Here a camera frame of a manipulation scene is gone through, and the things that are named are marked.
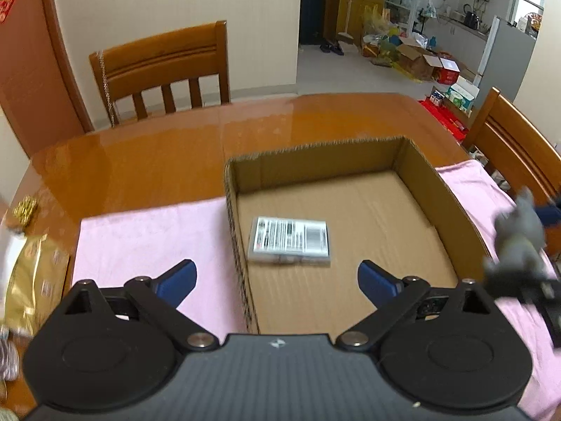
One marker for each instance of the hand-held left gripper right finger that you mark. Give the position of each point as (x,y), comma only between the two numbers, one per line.
(372,283)

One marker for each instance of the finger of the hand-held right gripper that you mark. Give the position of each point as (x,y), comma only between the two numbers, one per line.
(550,215)
(551,315)

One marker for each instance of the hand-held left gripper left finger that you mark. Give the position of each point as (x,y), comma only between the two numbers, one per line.
(177,283)

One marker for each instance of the grey elephant toy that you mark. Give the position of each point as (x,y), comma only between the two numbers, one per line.
(519,237)

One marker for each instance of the white barcode card pack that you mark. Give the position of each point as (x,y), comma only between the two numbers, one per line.
(289,241)

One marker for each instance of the pink cloth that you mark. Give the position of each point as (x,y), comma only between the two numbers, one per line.
(153,237)

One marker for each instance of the wooden chair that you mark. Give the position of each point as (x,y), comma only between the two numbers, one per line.
(512,140)
(162,61)

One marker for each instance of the flat red gift box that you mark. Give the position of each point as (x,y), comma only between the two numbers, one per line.
(445,118)

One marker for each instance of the gold tissue pack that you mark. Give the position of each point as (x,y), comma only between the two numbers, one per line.
(33,280)

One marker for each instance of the white green carton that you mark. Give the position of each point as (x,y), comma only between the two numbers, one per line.
(462,94)

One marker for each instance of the grey refrigerator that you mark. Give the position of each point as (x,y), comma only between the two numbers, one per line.
(504,57)

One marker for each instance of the gold ornament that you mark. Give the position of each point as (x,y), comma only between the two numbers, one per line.
(24,210)

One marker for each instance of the red cardboard box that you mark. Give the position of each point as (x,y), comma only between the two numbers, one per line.
(447,70)

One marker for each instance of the silver foil object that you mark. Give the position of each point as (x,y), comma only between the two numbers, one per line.
(8,355)

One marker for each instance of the brown cardboard box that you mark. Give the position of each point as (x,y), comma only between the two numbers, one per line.
(414,59)

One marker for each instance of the dark kettle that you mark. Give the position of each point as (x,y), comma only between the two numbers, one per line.
(471,16)

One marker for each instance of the pair of dark shoes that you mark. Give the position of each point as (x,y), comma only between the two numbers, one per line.
(332,47)

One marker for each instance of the wooden door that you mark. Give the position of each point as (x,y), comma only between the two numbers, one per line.
(30,74)

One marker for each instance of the yellow plastic bag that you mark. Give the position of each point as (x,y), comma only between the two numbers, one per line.
(376,19)

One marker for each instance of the wooden cabinet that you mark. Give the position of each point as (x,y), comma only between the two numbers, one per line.
(350,13)

